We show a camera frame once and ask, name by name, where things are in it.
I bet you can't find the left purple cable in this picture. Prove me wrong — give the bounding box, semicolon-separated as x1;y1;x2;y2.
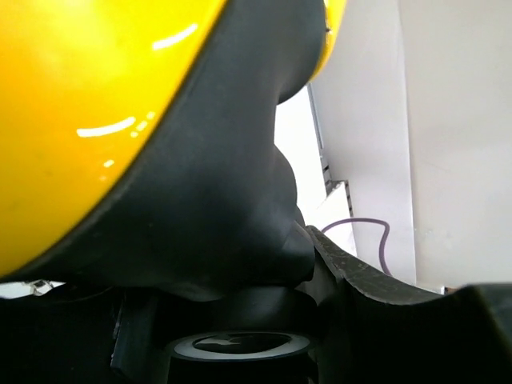
322;218;395;277

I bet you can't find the yellow hard-shell suitcase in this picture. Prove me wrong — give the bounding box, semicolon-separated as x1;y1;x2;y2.
1;1;346;383

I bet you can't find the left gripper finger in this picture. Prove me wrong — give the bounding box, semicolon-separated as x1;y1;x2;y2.
306;227;511;383

